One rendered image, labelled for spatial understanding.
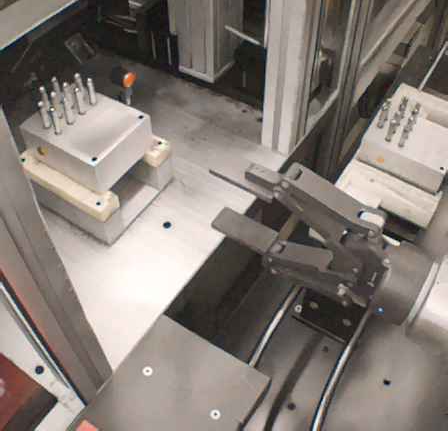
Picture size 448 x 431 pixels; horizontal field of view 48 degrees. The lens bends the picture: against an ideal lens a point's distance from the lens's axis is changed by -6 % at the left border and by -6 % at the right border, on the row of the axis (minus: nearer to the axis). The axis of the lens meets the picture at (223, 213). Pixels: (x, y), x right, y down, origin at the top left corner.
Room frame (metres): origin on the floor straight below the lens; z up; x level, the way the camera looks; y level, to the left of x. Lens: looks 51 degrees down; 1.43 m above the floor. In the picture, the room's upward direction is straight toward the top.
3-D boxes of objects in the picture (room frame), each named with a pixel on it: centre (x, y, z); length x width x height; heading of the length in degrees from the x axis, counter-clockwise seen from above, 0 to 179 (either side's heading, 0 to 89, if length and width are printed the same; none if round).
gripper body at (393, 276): (0.26, -0.15, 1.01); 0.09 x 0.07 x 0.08; 57
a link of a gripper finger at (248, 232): (0.35, -0.02, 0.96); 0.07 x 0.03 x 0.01; 57
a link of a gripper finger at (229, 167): (0.35, -0.02, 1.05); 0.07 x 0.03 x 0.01; 57
